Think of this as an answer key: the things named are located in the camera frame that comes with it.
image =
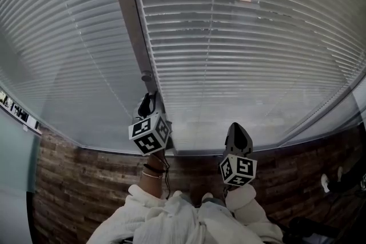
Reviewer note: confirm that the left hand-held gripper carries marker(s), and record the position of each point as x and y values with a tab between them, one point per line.
148	134

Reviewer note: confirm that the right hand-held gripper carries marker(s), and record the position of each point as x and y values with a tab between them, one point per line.
238	170

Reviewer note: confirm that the grey window blinds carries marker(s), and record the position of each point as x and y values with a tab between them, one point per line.
243	65
71	37

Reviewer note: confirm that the person's left forearm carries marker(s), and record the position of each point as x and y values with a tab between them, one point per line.
153	184

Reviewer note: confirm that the person's right forearm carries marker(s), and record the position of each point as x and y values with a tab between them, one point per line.
248	208

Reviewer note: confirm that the black wrist band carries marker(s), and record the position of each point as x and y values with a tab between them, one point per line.
153	168

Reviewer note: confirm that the person's white shoe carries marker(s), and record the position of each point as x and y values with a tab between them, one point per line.
176	195
207	196
340	172
325	183

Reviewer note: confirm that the black chair base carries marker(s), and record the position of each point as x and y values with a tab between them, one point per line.
307	227

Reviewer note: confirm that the person's white fleece garment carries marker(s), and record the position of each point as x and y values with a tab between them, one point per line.
163	220

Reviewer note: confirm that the black white patterned strip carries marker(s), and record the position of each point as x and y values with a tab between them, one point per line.
20	115

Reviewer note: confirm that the frosted glass panel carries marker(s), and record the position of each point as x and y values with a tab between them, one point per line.
15	157

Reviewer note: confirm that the round grey frame knob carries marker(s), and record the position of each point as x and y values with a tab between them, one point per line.
146	76

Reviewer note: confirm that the grey window frame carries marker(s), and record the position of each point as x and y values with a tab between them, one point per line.
128	8

